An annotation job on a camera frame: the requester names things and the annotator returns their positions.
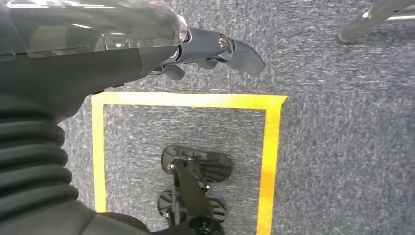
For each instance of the yellow floor tape outline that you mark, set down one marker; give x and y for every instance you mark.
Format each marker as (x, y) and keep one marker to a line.
(194, 99)

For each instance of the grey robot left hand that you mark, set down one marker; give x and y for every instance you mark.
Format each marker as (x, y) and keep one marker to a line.
(81, 68)

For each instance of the black robot right foot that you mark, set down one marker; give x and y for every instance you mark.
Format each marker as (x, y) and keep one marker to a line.
(215, 211)

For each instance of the stainless steel workbench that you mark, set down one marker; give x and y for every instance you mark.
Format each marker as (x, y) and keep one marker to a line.
(366, 19)

